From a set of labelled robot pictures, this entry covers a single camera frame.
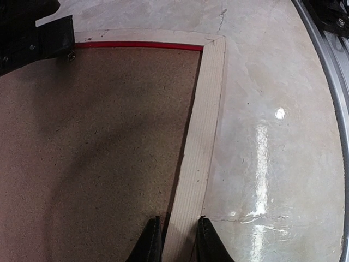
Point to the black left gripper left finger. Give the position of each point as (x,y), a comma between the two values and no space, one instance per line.
(148,247)

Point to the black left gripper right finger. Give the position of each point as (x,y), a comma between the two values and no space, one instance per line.
(209,247)

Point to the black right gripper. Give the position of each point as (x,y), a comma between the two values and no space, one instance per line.
(23,43)

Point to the red wooden picture frame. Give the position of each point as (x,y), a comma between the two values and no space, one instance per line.
(195,167)

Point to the brown backing cardboard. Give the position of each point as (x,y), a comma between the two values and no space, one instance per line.
(90,150)

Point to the aluminium front rail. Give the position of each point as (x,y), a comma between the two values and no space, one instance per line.
(324,44)

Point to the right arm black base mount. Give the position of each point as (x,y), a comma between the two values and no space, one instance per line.
(329,15)

